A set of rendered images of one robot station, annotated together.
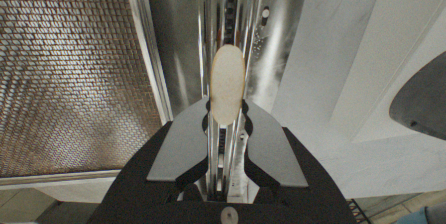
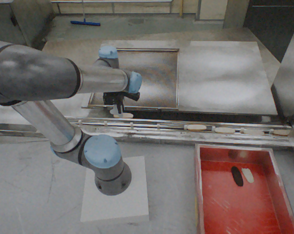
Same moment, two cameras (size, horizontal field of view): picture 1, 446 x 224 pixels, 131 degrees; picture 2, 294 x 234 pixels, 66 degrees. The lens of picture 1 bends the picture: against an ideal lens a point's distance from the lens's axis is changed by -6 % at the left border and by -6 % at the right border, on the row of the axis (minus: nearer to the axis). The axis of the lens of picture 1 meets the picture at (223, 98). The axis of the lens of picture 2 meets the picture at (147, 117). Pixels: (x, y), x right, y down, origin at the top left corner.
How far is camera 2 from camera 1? 1.08 m
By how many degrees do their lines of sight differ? 49
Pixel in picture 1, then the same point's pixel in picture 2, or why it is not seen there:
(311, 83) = not seen: hidden behind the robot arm
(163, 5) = (144, 116)
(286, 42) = (131, 136)
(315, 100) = not seen: hidden behind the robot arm
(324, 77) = not seen: hidden behind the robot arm
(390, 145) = (52, 224)
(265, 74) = (123, 133)
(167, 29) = (138, 116)
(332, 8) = (140, 154)
